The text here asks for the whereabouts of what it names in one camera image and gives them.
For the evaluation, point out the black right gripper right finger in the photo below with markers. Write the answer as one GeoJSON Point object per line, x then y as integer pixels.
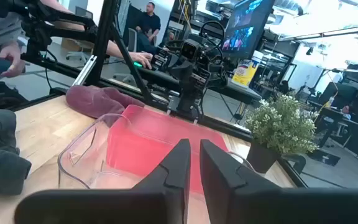
{"type": "Point", "coordinates": [228, 193]}

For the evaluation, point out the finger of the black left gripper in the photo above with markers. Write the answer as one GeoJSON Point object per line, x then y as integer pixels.
{"type": "Point", "coordinates": [176, 68]}
{"type": "Point", "coordinates": [187, 73]}

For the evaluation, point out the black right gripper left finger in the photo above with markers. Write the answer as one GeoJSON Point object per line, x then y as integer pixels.
{"type": "Point", "coordinates": [166, 193]}

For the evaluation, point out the maroon baseball cap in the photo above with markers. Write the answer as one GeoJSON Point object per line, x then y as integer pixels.
{"type": "Point", "coordinates": [95, 99]}

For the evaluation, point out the person's forearm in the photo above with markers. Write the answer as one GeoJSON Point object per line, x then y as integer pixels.
{"type": "Point", "coordinates": [117, 49]}

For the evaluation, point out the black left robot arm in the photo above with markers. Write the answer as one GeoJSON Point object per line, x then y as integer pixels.
{"type": "Point", "coordinates": [188, 102]}

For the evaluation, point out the black desk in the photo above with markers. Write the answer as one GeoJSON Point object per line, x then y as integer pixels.
{"type": "Point", "coordinates": [228, 88]}

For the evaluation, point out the person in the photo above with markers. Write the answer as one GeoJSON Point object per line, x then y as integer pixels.
{"type": "Point", "coordinates": [346, 109]}
{"type": "Point", "coordinates": [171, 35]}
{"type": "Point", "coordinates": [149, 21]}
{"type": "Point", "coordinates": [5, 28]}

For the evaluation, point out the person's hand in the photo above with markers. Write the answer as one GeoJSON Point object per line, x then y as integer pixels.
{"type": "Point", "coordinates": [11, 59]}
{"type": "Point", "coordinates": [141, 57]}

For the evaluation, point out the yellow wipes container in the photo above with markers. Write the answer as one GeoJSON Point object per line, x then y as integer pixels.
{"type": "Point", "coordinates": [244, 73]}

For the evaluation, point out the pink translucent plastic bin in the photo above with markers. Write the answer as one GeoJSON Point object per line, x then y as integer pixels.
{"type": "Point", "coordinates": [141, 140]}

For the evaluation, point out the computer monitor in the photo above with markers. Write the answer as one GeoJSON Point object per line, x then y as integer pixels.
{"type": "Point", "coordinates": [244, 28]}

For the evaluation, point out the potted plant with white flowers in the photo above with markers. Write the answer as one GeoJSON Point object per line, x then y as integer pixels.
{"type": "Point", "coordinates": [278, 124]}

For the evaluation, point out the clear plastic bin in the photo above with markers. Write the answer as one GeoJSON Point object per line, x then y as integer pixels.
{"type": "Point", "coordinates": [73, 161]}

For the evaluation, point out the grey office chair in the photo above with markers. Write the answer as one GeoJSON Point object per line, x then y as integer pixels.
{"type": "Point", "coordinates": [81, 12]}

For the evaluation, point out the overhead LED light bar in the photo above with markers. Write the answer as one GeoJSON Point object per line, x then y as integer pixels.
{"type": "Point", "coordinates": [337, 31]}

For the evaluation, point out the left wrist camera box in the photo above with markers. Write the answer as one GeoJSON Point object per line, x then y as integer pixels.
{"type": "Point", "coordinates": [189, 49]}

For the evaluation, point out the black aluminium rig frame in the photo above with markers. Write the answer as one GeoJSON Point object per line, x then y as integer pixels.
{"type": "Point", "coordinates": [102, 46]}

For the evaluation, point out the silver metal bracket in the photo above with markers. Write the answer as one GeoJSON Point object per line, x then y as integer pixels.
{"type": "Point", "coordinates": [85, 71]}

